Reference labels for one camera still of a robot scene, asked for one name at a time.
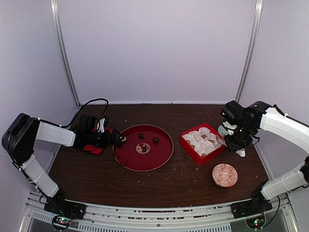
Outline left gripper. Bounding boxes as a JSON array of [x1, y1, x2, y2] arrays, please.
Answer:
[[86, 128, 125, 148]]

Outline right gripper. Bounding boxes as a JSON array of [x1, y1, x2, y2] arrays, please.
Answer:
[[224, 122, 254, 153]]

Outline red box lid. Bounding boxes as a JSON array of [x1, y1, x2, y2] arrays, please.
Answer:
[[83, 125, 114, 156]]

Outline round red tray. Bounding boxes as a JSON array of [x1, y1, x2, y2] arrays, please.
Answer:
[[113, 124, 174, 172]]

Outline red chocolate box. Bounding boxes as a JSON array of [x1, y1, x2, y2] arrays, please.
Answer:
[[180, 123, 226, 165]]

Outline metal serving tongs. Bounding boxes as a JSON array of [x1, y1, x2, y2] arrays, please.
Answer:
[[216, 135, 226, 146]]

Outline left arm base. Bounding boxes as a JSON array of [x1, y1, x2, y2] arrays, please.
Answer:
[[44, 200, 86, 231]]

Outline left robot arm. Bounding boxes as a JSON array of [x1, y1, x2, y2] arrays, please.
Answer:
[[2, 113, 126, 215]]

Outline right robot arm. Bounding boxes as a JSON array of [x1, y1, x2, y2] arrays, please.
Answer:
[[221, 101, 309, 214]]

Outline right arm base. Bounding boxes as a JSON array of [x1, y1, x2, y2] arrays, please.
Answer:
[[230, 200, 273, 230]]

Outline grey green bowl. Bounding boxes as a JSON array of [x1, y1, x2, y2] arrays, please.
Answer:
[[218, 125, 229, 137]]

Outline white paper cups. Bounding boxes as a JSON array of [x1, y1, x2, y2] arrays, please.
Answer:
[[182, 127, 222, 157]]

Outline red patterned bowl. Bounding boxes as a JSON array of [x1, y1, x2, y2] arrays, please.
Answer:
[[212, 163, 239, 188]]

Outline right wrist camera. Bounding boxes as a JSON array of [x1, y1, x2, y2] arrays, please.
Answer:
[[220, 100, 245, 130]]

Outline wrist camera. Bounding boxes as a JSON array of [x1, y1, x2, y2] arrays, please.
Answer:
[[220, 100, 245, 130], [78, 115, 109, 132]]

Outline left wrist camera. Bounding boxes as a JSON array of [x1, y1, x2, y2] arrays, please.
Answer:
[[78, 115, 109, 132]]

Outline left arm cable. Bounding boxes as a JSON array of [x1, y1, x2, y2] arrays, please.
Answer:
[[60, 98, 109, 129]]

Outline front aluminium rail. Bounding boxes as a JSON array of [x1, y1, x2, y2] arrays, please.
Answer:
[[19, 190, 301, 232]]

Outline right aluminium post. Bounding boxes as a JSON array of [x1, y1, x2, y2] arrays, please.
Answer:
[[235, 0, 264, 102]]

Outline aluminium post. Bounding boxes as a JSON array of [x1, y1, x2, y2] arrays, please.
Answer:
[[235, 0, 264, 102], [50, 0, 80, 108]]

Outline left aluminium post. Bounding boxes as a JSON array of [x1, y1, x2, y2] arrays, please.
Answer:
[[50, 0, 80, 108]]

